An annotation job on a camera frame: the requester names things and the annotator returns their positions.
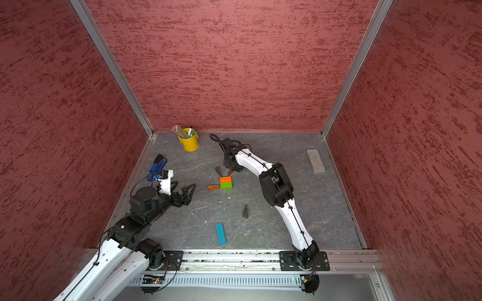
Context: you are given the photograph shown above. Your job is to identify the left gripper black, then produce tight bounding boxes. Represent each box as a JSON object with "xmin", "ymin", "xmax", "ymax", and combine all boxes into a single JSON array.
[{"xmin": 146, "ymin": 184, "xmax": 197, "ymax": 224}]

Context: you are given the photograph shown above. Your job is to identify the dark brown triangle block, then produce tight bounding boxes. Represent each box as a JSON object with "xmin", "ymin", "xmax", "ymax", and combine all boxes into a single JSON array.
[{"xmin": 215, "ymin": 166, "xmax": 223, "ymax": 177}]

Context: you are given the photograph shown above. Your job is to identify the orange rectangular block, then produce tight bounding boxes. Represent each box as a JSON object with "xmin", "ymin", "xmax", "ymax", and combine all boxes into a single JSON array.
[{"xmin": 220, "ymin": 176, "xmax": 232, "ymax": 183}]

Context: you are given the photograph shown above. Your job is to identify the green rectangular block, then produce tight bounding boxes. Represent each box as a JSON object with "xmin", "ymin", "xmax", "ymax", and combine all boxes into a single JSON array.
[{"xmin": 220, "ymin": 182, "xmax": 233, "ymax": 190}]

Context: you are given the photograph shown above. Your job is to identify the orange brown triangle block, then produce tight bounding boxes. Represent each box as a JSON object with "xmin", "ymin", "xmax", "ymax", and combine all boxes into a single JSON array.
[{"xmin": 207, "ymin": 184, "xmax": 220, "ymax": 192}]

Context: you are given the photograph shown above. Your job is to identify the dark wood triangle block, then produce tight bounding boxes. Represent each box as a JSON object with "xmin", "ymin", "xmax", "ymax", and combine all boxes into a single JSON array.
[{"xmin": 242, "ymin": 204, "xmax": 249, "ymax": 219}]

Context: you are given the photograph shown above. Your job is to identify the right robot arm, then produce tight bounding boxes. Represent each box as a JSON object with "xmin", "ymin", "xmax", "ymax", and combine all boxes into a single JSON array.
[{"xmin": 209, "ymin": 134, "xmax": 320, "ymax": 270}]

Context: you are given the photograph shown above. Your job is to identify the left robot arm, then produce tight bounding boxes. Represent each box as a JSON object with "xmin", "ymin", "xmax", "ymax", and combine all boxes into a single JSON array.
[{"xmin": 56, "ymin": 184, "xmax": 196, "ymax": 300}]

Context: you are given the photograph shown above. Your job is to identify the blue stapler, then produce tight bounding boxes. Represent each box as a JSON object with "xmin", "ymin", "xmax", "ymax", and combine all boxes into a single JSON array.
[{"xmin": 147, "ymin": 154, "xmax": 168, "ymax": 182}]

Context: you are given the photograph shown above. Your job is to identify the yellow pencil cup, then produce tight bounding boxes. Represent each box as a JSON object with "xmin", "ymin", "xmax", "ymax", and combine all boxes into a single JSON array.
[{"xmin": 179, "ymin": 128, "xmax": 200, "ymax": 153}]

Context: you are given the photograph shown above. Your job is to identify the teal long block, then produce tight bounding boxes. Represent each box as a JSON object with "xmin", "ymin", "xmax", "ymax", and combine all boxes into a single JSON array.
[{"xmin": 215, "ymin": 223, "xmax": 227, "ymax": 246}]

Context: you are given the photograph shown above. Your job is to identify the pencils in cup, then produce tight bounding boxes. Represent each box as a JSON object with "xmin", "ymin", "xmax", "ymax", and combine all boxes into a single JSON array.
[{"xmin": 172, "ymin": 125, "xmax": 190, "ymax": 139}]

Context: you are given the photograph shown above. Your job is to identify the grey eraser block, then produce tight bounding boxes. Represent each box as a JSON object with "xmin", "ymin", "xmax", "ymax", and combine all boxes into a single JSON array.
[{"xmin": 306, "ymin": 149, "xmax": 326, "ymax": 174}]

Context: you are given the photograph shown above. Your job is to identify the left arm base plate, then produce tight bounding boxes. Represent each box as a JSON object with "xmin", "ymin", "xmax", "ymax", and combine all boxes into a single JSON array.
[{"xmin": 148, "ymin": 250, "xmax": 184, "ymax": 272}]

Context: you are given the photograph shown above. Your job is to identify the aluminium mounting rail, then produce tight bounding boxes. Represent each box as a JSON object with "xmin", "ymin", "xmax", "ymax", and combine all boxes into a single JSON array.
[{"xmin": 173, "ymin": 249, "xmax": 384, "ymax": 275}]

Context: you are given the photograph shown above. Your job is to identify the white slotted cable duct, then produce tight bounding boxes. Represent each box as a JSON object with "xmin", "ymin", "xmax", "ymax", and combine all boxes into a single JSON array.
[{"xmin": 128, "ymin": 273, "xmax": 302, "ymax": 290}]

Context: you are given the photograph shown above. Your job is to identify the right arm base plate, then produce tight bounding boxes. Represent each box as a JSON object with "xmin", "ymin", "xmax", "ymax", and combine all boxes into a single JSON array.
[{"xmin": 279, "ymin": 251, "xmax": 330, "ymax": 272}]

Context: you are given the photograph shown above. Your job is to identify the left aluminium corner post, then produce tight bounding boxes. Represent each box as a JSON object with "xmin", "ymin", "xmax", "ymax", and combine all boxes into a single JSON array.
[{"xmin": 70, "ymin": 0, "xmax": 155, "ymax": 139}]

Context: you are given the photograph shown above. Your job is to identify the aluminium corner post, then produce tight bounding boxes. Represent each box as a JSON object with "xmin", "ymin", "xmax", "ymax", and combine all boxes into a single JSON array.
[
  {"xmin": 70, "ymin": 0, "xmax": 155, "ymax": 139},
  {"xmin": 321, "ymin": 0, "xmax": 393, "ymax": 139}
]

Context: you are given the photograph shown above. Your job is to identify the right aluminium corner post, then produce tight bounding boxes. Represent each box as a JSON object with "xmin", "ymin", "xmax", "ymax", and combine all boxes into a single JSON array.
[{"xmin": 321, "ymin": 0, "xmax": 393, "ymax": 139}]

